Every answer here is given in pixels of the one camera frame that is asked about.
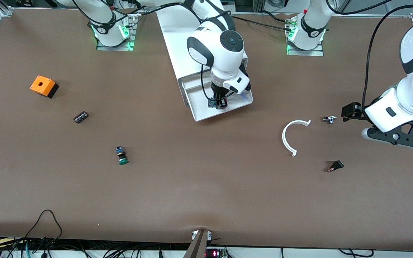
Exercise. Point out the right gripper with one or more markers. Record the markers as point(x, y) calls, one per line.
point(218, 95)

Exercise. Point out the white drawer cabinet housing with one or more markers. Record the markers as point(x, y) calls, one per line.
point(174, 36)

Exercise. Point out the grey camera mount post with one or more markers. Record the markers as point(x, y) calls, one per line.
point(197, 247)

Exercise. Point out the black right camera bracket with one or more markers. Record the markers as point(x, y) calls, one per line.
point(248, 86)

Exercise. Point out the small black terminal block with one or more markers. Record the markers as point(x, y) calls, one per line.
point(81, 117)

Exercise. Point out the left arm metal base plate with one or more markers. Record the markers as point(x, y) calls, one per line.
point(307, 52)

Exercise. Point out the black left camera bracket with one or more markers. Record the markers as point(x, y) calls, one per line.
point(403, 138)

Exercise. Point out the orange and black button box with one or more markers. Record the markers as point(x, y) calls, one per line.
point(41, 85)

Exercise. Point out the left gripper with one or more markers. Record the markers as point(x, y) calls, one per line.
point(352, 110)

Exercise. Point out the black camera bracket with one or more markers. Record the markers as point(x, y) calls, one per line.
point(403, 138)
point(248, 86)

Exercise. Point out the white curved plastic arc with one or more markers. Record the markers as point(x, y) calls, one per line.
point(283, 138)

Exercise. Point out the small red display device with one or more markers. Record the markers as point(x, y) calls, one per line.
point(215, 253)

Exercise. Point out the small silver toggle switch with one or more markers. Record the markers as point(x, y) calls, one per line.
point(330, 119)

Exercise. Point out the white plastic drawer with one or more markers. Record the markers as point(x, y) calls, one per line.
point(194, 82)
point(203, 107)

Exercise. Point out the red push button switch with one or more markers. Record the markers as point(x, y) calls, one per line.
point(212, 104)

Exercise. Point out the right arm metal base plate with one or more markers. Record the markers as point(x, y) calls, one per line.
point(102, 48)

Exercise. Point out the green push button switch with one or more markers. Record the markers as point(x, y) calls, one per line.
point(121, 156)

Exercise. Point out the small black rocker switch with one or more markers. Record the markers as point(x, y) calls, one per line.
point(337, 165)

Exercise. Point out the aluminium back edge rail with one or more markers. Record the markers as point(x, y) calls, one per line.
point(350, 15)

